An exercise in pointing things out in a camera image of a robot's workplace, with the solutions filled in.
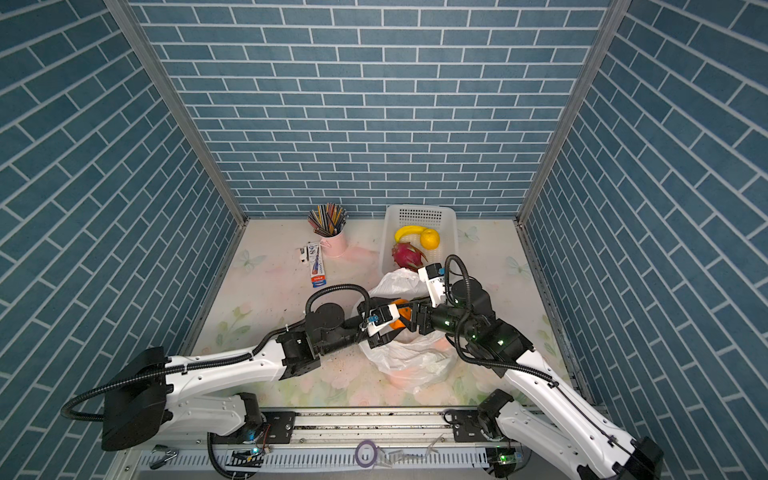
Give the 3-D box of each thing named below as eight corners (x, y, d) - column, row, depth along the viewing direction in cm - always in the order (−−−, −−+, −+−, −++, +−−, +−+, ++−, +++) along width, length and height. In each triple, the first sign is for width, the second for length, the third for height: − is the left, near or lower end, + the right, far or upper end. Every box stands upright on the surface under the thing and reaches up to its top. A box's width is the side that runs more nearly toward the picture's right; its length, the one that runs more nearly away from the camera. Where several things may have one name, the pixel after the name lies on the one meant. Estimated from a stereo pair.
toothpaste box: (313, 289, 102) (311, 285, 100) (307, 247, 114) (306, 243, 113) (327, 285, 103) (326, 282, 101) (320, 244, 115) (319, 240, 114)
